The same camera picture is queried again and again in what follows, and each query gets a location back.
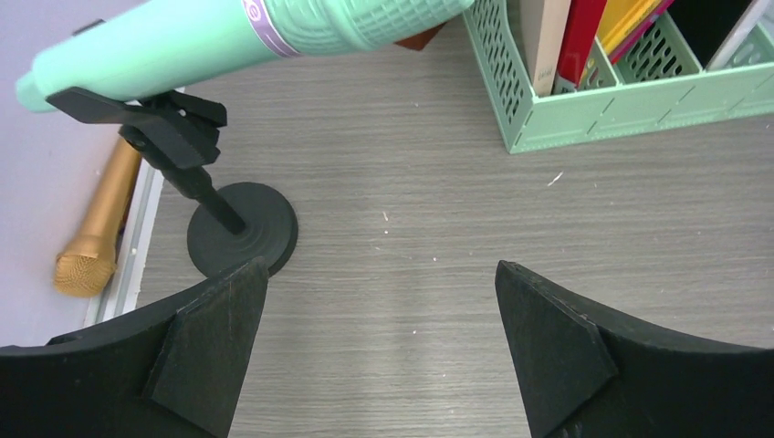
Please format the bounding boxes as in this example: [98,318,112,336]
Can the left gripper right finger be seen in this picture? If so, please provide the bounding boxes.
[495,260,773,437]

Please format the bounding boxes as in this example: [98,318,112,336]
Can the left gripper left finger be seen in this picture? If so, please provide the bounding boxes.
[1,258,268,437]

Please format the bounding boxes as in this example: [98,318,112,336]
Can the yellow book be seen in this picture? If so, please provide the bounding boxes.
[597,0,660,56]

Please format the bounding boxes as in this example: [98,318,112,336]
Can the black book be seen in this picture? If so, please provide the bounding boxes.
[667,0,773,71]

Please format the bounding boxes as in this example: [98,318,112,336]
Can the black microphone stand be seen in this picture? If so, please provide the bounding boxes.
[46,87,298,277]

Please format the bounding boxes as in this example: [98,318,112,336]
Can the green file organizer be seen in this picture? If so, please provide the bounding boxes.
[463,1,773,153]

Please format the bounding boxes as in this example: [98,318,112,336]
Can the mint green microphone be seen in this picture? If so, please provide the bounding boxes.
[16,1,469,112]

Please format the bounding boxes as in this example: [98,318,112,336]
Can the red notebook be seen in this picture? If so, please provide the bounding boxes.
[518,0,606,97]

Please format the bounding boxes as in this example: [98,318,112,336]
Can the brown round object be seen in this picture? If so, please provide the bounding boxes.
[395,23,445,51]

